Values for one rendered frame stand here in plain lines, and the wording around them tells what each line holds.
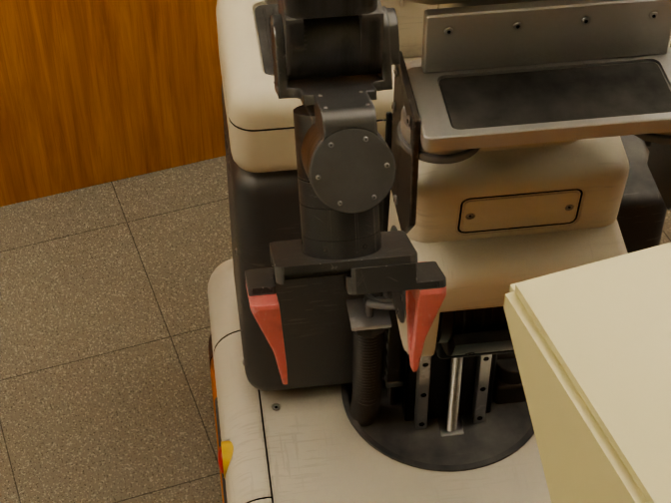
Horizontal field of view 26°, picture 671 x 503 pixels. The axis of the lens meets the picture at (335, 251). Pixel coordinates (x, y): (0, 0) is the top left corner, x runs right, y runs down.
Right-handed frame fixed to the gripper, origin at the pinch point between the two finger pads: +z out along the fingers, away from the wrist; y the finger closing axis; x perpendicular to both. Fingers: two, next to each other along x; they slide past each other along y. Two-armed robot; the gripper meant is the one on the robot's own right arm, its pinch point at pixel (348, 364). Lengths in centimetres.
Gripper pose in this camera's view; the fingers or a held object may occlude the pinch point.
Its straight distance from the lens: 108.7
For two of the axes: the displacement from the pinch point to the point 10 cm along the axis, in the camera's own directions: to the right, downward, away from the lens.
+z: 0.6, 9.5, 2.9
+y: 9.9, -0.9, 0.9
